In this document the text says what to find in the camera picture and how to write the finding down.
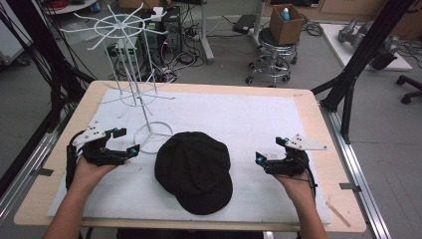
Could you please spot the black office chair base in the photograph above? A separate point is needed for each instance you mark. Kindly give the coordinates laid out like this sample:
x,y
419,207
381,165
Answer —
x,y
409,89

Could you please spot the black metal frame post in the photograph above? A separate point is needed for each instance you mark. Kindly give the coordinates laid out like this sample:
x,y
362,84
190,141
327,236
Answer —
x,y
49,59
358,63

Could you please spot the black computer tower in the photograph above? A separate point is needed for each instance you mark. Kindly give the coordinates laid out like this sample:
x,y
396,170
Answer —
x,y
172,33

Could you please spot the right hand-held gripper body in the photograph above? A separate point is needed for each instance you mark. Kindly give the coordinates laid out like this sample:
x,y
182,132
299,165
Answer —
x,y
292,164

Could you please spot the cardboard box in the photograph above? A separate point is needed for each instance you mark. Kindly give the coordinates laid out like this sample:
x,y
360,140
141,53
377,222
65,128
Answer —
x,y
287,28

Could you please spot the black cap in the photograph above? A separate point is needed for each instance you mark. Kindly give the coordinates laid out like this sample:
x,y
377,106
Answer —
x,y
194,172

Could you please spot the person's left hand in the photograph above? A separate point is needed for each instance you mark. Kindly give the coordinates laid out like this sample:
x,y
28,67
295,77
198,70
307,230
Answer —
x,y
86,174

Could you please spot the grey robot device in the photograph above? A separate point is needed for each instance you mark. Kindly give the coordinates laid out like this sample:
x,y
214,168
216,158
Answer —
x,y
365,38

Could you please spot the white foam mat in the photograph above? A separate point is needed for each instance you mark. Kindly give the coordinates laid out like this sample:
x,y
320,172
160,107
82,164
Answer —
x,y
232,119

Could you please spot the white platform board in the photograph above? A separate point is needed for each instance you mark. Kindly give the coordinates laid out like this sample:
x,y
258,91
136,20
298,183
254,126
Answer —
x,y
338,46

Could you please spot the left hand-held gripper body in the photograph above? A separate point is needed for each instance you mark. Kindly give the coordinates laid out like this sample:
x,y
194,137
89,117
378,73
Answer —
x,y
96,152

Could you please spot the grey tape piece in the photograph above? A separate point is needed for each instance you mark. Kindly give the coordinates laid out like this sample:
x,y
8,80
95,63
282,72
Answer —
x,y
42,172
350,187

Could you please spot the black power adapter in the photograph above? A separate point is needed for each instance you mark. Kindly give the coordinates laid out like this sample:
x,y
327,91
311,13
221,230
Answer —
x,y
245,24

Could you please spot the aluminium rail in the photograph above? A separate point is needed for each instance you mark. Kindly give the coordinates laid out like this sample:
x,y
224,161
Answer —
x,y
26,166
358,179

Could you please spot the blue bottle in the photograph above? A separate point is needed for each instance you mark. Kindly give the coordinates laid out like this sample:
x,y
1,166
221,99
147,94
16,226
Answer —
x,y
285,15

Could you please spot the person's right hand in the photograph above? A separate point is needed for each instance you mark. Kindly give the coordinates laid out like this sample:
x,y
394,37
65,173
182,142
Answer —
x,y
298,187

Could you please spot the thin wooden stick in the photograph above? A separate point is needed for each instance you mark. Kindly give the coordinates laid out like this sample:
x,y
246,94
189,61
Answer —
x,y
338,215

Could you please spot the chrome rolling stool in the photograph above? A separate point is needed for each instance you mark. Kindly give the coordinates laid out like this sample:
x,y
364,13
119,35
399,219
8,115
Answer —
x,y
273,58

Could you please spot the grey desk leg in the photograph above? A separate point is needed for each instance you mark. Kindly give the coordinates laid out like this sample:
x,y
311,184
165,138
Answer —
x,y
205,33

